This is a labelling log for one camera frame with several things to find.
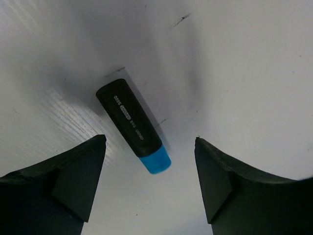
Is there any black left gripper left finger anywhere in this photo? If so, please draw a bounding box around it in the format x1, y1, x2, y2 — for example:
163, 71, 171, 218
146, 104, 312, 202
0, 135, 106, 235

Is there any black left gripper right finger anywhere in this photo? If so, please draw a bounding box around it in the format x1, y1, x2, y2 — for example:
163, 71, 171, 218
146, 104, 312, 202
195, 138, 313, 235

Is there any blue cap black highlighter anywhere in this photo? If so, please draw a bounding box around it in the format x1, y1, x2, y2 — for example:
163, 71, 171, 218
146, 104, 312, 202
96, 78, 171, 174

